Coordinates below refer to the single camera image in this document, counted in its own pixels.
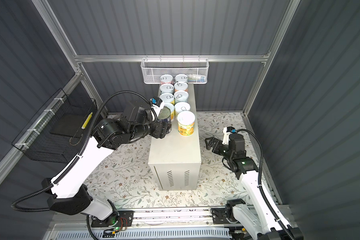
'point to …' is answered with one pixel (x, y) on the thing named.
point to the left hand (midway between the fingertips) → (164, 121)
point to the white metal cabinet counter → (174, 161)
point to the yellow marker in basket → (87, 120)
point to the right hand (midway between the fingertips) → (214, 142)
